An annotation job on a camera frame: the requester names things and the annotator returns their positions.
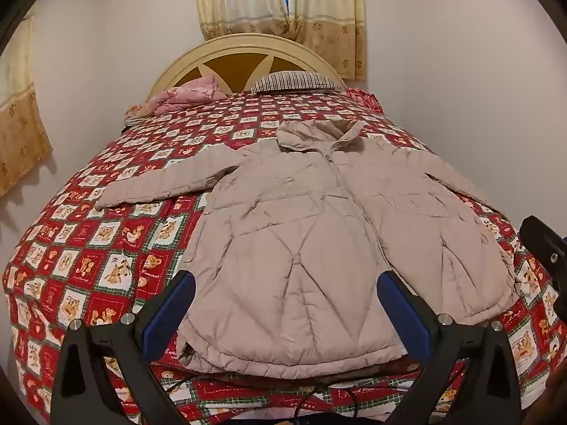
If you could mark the cream side curtain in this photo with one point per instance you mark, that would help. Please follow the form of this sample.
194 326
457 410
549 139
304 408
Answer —
20 119

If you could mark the striped pillow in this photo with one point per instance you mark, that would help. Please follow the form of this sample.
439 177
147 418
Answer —
292 81

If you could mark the red bear-print bed sheet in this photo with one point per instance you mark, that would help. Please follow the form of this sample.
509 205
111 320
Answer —
110 270

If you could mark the beige puffer jacket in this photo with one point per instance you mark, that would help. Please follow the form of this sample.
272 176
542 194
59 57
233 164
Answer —
310 248

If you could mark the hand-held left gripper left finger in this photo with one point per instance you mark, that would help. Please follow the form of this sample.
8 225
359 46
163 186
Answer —
170 312

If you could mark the red patterned cloth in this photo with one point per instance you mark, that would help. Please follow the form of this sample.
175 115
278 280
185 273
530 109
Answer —
364 98

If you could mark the cream wooden headboard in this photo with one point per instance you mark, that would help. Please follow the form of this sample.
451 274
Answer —
186 64

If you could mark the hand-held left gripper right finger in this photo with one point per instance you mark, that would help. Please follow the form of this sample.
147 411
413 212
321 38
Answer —
405 314

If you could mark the cream window curtain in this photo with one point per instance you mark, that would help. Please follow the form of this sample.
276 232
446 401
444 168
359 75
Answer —
239 0

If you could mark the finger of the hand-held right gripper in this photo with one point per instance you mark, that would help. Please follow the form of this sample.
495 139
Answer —
547 248

